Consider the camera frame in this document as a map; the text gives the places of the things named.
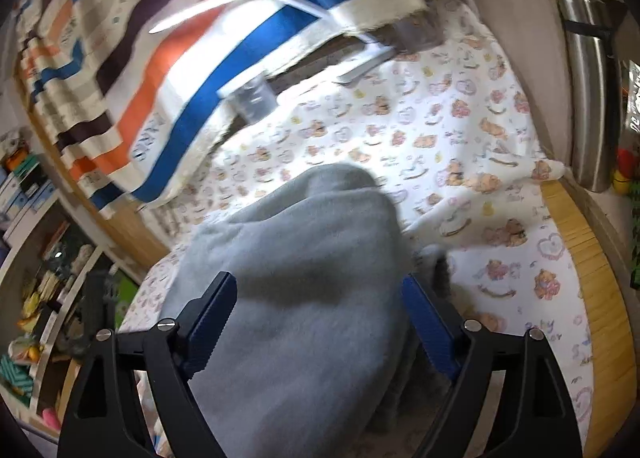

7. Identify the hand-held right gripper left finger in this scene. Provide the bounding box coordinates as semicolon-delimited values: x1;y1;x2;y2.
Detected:
56;271;238;458

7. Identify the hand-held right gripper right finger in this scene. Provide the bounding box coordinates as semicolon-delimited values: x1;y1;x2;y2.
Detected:
401;272;583;458

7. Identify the grey hooded sweatshirt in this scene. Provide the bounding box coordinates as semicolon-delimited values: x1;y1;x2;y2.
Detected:
150;163;451;458

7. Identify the cluttered storage shelf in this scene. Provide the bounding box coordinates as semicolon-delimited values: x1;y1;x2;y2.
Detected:
0;128;121;439

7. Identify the bear-printed table cloth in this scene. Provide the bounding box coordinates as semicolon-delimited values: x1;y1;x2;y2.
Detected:
120;0;596;458

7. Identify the clear plastic cup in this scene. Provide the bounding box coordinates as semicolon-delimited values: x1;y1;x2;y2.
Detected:
218;78;276;121

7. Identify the striped hanging cloth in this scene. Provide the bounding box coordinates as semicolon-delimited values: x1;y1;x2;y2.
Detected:
15;0;426;211

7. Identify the stainless steel thermos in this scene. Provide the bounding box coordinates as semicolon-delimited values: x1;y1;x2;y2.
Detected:
556;0;623;193

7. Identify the white desk lamp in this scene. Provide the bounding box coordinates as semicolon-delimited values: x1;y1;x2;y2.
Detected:
149;0;396;84

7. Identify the silver foil packet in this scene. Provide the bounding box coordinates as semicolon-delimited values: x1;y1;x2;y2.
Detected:
620;61;640;149

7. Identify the wooden shelf unit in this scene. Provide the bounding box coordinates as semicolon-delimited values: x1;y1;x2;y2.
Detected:
450;0;640;174

